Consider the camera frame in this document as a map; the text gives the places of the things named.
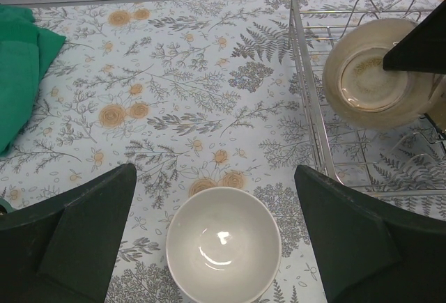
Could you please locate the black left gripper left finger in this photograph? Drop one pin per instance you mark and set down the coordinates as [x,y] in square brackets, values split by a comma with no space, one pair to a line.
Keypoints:
[64,249]

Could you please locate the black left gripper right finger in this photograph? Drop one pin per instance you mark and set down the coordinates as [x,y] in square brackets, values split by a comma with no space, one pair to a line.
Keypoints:
[368,250]

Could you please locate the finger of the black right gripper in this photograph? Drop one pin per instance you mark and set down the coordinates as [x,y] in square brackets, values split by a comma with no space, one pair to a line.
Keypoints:
[423,49]

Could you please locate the beige bowl orange flower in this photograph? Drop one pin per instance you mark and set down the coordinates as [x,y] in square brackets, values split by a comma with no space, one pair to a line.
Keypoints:
[223,245]

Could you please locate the beige bowl front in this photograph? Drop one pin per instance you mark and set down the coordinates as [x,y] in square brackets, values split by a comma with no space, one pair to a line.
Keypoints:
[436,114]

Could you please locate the green compartment tray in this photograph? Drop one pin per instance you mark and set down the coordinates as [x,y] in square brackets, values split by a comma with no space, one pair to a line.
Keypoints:
[5,207]

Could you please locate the green cloth bag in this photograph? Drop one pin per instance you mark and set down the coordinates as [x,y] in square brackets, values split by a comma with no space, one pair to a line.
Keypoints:
[27,52]

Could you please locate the metal wire dish rack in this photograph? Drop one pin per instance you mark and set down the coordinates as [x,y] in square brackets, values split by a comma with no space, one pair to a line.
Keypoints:
[403,162]

